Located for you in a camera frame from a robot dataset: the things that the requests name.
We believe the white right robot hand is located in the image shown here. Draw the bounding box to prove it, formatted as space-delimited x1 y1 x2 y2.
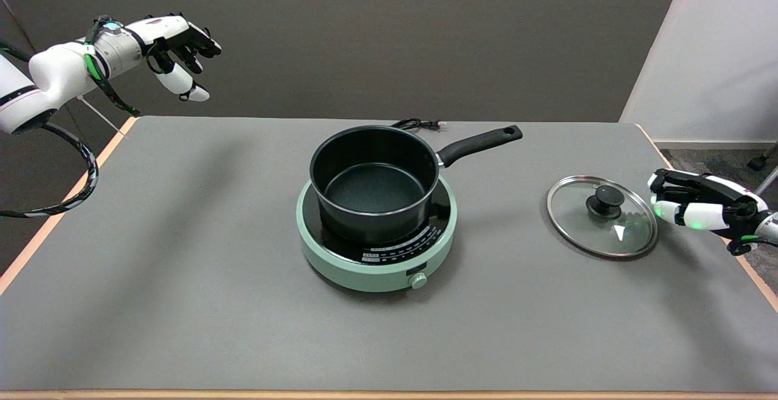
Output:
647 168 771 257

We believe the glass pot lid black knob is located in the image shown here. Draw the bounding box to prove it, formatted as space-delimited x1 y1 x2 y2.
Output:
546 175 659 259

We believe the black power cord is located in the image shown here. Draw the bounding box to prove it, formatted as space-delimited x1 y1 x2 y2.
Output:
391 119 445 131

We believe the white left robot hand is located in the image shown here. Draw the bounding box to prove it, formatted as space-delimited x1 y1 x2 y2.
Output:
126 13 222 103

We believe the green induction cooker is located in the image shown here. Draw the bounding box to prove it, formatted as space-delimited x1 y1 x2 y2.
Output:
296 175 458 293

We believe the black saucepan with handle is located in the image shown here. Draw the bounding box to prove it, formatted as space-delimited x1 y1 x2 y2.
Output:
309 125 523 244

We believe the black sleeved left arm cable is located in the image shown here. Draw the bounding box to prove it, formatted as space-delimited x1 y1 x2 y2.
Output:
0 122 99 219

